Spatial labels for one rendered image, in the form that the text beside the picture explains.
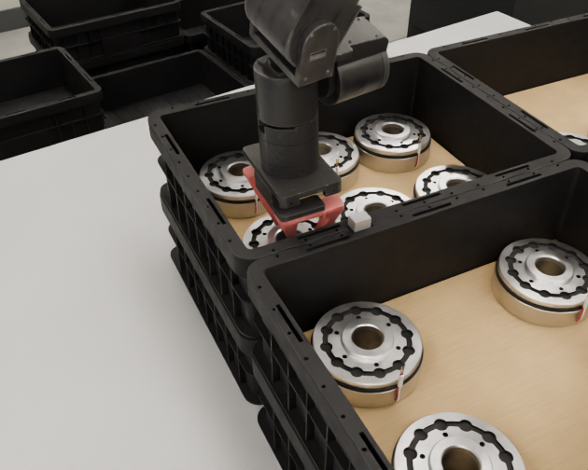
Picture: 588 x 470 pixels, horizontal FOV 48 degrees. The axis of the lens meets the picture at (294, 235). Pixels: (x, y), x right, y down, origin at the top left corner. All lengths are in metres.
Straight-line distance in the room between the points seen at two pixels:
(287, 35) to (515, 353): 0.37
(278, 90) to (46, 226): 0.56
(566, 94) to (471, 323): 0.54
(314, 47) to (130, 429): 0.46
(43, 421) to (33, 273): 0.25
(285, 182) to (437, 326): 0.21
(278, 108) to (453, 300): 0.28
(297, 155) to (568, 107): 0.58
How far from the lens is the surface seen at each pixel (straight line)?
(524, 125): 0.84
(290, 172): 0.63
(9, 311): 0.94
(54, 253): 1.01
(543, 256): 0.74
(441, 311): 0.70
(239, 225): 0.80
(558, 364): 0.69
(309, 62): 0.56
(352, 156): 0.86
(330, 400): 0.50
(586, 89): 1.18
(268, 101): 0.60
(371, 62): 0.64
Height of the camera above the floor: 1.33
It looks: 40 degrees down
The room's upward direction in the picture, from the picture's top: straight up
